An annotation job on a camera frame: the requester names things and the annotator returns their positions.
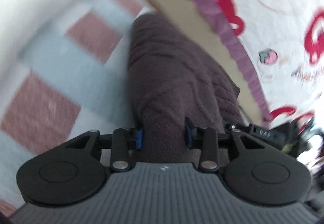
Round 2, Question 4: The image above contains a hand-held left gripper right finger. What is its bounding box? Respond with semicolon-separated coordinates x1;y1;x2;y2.
185;117;256;172

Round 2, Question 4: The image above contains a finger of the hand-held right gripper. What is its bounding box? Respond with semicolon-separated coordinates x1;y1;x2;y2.
225;123;279;143

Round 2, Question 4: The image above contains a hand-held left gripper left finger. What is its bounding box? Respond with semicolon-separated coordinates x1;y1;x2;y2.
65;126;143;172

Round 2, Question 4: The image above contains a brown knit sweater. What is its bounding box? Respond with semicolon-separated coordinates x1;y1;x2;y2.
127;13;243;164

